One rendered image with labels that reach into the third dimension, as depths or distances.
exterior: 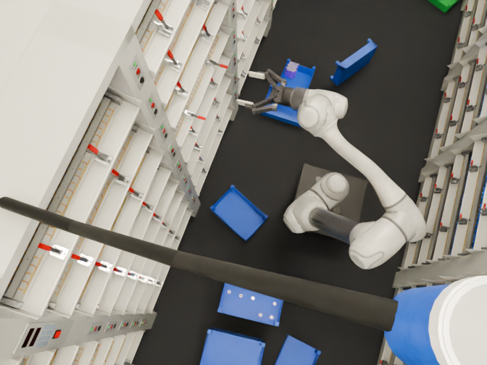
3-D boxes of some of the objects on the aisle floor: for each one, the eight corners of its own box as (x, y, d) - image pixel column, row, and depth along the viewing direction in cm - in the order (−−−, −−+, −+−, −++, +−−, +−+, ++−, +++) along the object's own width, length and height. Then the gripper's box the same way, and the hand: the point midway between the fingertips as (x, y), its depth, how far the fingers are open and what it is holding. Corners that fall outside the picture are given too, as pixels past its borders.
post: (238, 108, 286) (233, -177, 118) (233, 121, 283) (222, -154, 115) (210, 100, 288) (167, -194, 120) (205, 111, 285) (154, -172, 117)
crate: (267, 219, 264) (268, 216, 256) (246, 242, 260) (246, 240, 252) (232, 187, 270) (232, 184, 262) (210, 210, 265) (209, 207, 258)
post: (200, 203, 267) (131, 23, 99) (195, 217, 264) (114, 56, 96) (171, 193, 268) (54, -1, 100) (165, 206, 266) (35, 31, 98)
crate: (285, 67, 295) (288, 58, 289) (313, 75, 293) (316, 66, 287) (273, 95, 278) (275, 85, 272) (303, 103, 276) (305, 95, 270)
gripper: (284, 129, 166) (234, 118, 172) (303, 77, 173) (254, 67, 179) (282, 120, 159) (230, 108, 165) (302, 66, 166) (251, 56, 172)
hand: (245, 87), depth 172 cm, fingers open, 13 cm apart
